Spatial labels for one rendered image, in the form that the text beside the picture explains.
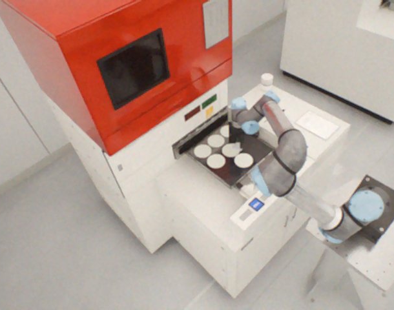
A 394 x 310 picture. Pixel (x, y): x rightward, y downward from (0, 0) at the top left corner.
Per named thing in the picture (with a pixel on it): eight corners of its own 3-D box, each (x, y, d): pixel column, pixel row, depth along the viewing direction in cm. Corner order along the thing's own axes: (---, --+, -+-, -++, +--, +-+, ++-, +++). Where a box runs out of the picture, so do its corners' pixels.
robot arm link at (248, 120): (259, 115, 143) (248, 101, 150) (241, 133, 147) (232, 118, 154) (269, 121, 148) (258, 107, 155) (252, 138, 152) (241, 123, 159)
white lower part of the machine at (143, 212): (104, 202, 274) (66, 137, 213) (176, 149, 307) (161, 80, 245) (154, 259, 237) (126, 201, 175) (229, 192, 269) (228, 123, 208)
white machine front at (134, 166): (123, 197, 177) (101, 150, 147) (225, 121, 209) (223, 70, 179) (126, 200, 175) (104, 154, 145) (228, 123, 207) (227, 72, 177)
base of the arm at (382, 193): (399, 204, 136) (398, 205, 128) (371, 227, 142) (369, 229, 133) (371, 178, 143) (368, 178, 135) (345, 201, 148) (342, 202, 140)
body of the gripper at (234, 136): (228, 134, 177) (228, 118, 168) (244, 134, 176) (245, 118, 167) (228, 144, 172) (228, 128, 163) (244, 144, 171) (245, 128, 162)
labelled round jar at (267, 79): (258, 89, 205) (259, 77, 198) (265, 84, 208) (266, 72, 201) (267, 93, 201) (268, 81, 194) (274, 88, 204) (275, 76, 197)
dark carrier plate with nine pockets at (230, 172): (187, 152, 185) (186, 151, 184) (228, 121, 198) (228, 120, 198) (230, 186, 166) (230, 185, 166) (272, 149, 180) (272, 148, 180)
